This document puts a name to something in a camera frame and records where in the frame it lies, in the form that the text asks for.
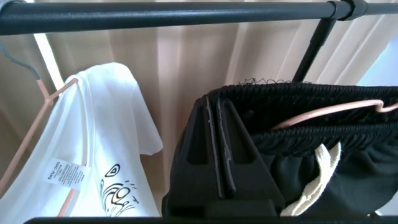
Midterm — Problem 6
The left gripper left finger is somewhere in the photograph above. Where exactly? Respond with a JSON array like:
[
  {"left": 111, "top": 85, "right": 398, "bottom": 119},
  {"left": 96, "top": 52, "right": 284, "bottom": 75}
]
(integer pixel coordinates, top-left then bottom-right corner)
[{"left": 161, "top": 95, "right": 223, "bottom": 218}]

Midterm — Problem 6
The beige curtain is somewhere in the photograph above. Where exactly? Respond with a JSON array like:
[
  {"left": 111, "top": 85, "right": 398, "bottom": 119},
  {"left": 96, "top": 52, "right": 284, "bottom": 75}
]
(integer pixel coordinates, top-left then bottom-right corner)
[{"left": 0, "top": 0, "right": 398, "bottom": 200}]

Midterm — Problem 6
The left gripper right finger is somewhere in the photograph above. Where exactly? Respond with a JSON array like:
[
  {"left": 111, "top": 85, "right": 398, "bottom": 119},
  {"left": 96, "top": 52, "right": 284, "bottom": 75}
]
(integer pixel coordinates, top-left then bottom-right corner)
[{"left": 215, "top": 98, "right": 286, "bottom": 217}]

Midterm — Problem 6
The pink clothes hanger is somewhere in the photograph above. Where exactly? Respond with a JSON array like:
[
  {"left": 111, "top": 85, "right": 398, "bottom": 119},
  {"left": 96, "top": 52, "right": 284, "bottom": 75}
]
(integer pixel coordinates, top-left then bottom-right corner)
[
  {"left": 271, "top": 99, "right": 398, "bottom": 131},
  {"left": 0, "top": 0, "right": 79, "bottom": 218}
]

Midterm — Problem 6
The white printed t-shirt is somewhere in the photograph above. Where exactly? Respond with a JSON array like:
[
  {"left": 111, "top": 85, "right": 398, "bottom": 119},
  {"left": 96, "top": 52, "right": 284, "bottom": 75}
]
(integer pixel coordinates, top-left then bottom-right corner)
[{"left": 0, "top": 62, "right": 164, "bottom": 218}]

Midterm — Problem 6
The black garment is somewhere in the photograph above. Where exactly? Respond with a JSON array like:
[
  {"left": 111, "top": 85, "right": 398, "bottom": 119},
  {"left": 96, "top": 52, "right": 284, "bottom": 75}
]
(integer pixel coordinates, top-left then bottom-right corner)
[{"left": 206, "top": 81, "right": 398, "bottom": 218}]

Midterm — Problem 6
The black clothes rack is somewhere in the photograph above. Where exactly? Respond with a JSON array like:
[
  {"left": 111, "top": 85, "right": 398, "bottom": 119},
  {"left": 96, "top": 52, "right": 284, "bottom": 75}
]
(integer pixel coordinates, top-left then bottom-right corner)
[{"left": 0, "top": 0, "right": 398, "bottom": 83}]

